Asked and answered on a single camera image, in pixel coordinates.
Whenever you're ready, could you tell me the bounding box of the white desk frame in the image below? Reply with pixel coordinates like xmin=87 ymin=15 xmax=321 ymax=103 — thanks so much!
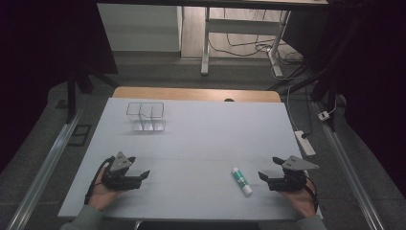
xmin=200 ymin=6 xmax=292 ymax=79

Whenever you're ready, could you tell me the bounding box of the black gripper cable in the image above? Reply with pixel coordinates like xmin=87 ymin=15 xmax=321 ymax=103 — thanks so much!
xmin=302 ymin=174 xmax=320 ymax=216
xmin=83 ymin=155 xmax=115 ymax=206

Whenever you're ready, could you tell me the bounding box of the white table cover sheet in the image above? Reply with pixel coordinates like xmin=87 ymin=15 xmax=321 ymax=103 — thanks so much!
xmin=57 ymin=97 xmax=324 ymax=222

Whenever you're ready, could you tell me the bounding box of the person's right hand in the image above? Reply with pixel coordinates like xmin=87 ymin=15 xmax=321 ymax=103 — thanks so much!
xmin=280 ymin=177 xmax=318 ymax=220

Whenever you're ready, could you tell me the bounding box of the white power strip cable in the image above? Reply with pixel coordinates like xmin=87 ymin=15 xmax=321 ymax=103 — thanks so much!
xmin=285 ymin=83 xmax=301 ymax=132

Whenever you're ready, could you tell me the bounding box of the black floor cable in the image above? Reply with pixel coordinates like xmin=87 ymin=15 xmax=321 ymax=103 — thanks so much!
xmin=208 ymin=8 xmax=305 ymax=65

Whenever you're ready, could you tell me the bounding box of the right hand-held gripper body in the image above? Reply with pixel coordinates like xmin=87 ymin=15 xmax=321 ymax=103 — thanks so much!
xmin=268 ymin=154 xmax=320 ymax=193

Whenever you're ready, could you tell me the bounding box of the white power strip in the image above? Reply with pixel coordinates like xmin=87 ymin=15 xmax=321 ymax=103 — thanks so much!
xmin=293 ymin=129 xmax=317 ymax=157

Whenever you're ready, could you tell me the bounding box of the white cabinet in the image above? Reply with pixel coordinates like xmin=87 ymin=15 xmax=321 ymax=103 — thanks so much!
xmin=97 ymin=3 xmax=184 ymax=53

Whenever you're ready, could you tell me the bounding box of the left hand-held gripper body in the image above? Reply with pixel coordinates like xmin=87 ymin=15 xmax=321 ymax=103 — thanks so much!
xmin=101 ymin=151 xmax=142 ymax=193

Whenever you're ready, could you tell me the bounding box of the black floor frame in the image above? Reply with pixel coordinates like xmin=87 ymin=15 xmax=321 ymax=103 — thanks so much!
xmin=67 ymin=124 xmax=93 ymax=148

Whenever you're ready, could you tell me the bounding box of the black stand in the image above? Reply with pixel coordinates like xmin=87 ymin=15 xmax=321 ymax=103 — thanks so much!
xmin=267 ymin=12 xmax=368 ymax=132
xmin=65 ymin=61 xmax=121 ymax=125

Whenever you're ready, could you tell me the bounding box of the person's left hand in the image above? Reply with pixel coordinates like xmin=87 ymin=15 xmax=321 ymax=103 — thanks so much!
xmin=87 ymin=166 xmax=129 ymax=213

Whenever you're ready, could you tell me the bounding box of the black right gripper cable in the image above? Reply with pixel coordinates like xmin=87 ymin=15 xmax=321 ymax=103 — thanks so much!
xmin=302 ymin=174 xmax=320 ymax=216

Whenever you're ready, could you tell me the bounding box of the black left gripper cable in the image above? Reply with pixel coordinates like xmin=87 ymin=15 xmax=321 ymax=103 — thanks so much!
xmin=83 ymin=155 xmax=115 ymax=206

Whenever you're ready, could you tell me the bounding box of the metal floor rail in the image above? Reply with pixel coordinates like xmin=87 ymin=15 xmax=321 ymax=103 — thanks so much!
xmin=5 ymin=106 xmax=84 ymax=230
xmin=312 ymin=101 xmax=387 ymax=230

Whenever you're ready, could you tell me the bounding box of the clear acrylic organizer box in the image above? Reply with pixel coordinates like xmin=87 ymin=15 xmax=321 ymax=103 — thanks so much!
xmin=125 ymin=102 xmax=168 ymax=132

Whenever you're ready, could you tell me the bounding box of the green and white glue stick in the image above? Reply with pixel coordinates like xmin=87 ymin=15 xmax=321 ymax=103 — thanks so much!
xmin=231 ymin=167 xmax=254 ymax=197

